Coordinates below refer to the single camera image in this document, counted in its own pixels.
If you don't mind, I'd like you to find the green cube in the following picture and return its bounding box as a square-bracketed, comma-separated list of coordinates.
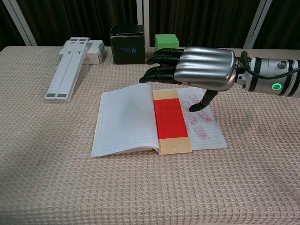
[154, 33, 180, 51]

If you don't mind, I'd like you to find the white cardboard box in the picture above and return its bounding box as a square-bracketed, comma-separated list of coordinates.
[58, 39, 105, 65]

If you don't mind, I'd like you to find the red and tan card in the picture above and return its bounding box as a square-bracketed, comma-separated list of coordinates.
[151, 89, 193, 156]

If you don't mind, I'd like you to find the black cube box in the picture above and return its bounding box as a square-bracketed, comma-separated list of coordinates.
[109, 24, 146, 65]

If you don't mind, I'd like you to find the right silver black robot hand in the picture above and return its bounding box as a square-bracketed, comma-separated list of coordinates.
[138, 46, 237, 113]

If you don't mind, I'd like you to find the yellow cover lined notebook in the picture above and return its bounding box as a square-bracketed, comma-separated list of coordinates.
[90, 83, 228, 158]

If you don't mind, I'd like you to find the white folding stand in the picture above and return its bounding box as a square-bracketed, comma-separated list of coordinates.
[45, 37, 90, 103]

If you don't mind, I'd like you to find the white frame post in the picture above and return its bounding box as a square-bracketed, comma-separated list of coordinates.
[137, 0, 150, 47]
[243, 0, 274, 49]
[2, 0, 38, 47]

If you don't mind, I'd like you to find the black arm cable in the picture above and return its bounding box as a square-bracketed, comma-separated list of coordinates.
[240, 50, 300, 78]

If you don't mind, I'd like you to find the dark pleated curtain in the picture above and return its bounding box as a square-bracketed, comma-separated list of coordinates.
[0, 0, 26, 51]
[14, 0, 139, 47]
[149, 0, 262, 49]
[253, 0, 300, 50]

